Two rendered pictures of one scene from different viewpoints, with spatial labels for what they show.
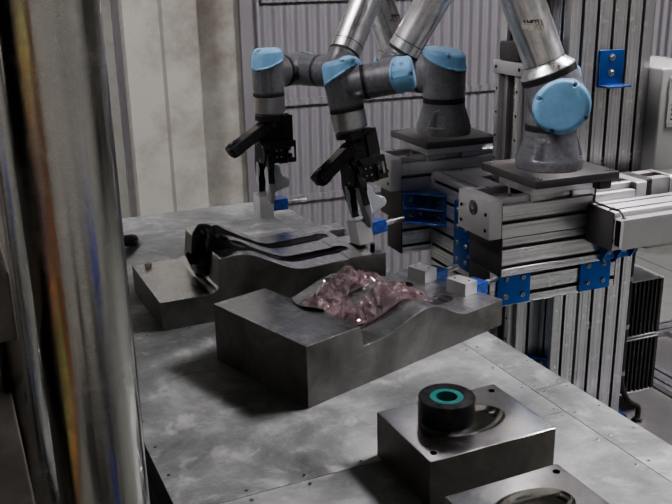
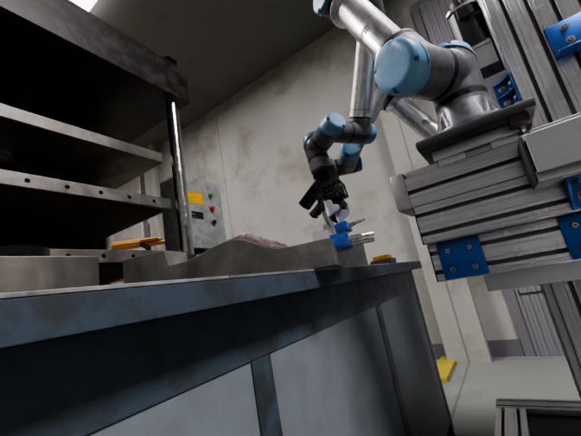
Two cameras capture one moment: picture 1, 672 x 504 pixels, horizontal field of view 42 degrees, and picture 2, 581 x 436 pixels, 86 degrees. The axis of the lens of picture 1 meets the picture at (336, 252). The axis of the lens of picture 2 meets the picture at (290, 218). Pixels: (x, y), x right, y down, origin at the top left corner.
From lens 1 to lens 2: 158 cm
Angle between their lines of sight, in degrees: 62
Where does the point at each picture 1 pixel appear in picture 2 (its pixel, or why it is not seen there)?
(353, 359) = (160, 274)
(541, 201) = (449, 163)
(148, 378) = not seen: hidden behind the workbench
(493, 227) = (399, 198)
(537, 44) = (370, 40)
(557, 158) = (453, 120)
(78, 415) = not seen: outside the picture
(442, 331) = (250, 262)
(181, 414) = not seen: hidden behind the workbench
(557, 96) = (384, 60)
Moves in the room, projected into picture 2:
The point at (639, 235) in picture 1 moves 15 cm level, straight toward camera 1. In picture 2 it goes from (566, 145) to (493, 151)
